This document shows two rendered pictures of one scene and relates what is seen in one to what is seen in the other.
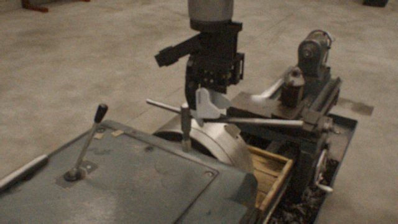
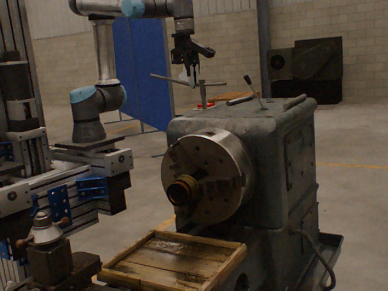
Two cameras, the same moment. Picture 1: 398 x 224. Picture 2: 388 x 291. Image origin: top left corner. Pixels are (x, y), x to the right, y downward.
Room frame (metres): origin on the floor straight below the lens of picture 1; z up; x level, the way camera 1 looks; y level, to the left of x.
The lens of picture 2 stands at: (2.22, -0.05, 1.51)
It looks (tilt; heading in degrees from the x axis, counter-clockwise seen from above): 12 degrees down; 180
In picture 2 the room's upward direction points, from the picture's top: 5 degrees counter-clockwise
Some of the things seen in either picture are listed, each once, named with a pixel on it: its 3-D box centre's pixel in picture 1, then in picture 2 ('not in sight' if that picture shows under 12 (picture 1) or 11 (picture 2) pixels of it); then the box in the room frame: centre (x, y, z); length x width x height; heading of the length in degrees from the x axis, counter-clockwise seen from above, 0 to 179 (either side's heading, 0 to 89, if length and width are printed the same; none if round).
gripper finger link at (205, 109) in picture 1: (206, 110); (190, 76); (0.55, -0.01, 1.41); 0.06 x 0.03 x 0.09; 59
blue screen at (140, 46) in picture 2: not in sight; (135, 73); (-6.07, -0.91, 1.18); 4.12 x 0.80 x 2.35; 20
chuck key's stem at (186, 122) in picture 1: (186, 128); (203, 94); (0.60, 0.03, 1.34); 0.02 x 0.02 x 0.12; 58
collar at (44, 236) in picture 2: (295, 78); (44, 231); (1.29, -0.40, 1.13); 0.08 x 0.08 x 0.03
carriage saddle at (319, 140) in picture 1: (275, 117); not in sight; (1.38, -0.36, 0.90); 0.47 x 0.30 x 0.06; 58
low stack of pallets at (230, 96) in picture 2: not in sight; (234, 104); (-7.41, 1.10, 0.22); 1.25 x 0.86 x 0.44; 151
